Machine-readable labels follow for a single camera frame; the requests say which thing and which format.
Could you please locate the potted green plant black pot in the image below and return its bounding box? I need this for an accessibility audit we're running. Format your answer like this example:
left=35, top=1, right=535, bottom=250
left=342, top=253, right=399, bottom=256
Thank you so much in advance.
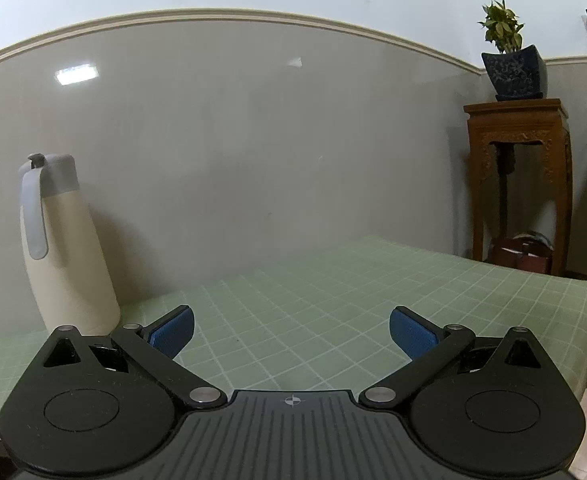
left=479, top=0, right=547, bottom=102

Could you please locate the carved wooden plant stand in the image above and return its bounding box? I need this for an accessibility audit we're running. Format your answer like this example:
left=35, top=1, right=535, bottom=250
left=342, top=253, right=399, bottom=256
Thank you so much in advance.
left=464, top=99, right=573, bottom=276

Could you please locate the brown box under stand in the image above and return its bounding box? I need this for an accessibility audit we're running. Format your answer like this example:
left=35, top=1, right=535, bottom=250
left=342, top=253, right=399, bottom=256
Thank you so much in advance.
left=487, top=231, right=554, bottom=274

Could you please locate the white thermos jug grey lid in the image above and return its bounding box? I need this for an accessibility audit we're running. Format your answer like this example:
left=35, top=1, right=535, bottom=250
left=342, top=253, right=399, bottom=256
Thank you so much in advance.
left=19, top=153, right=121, bottom=336

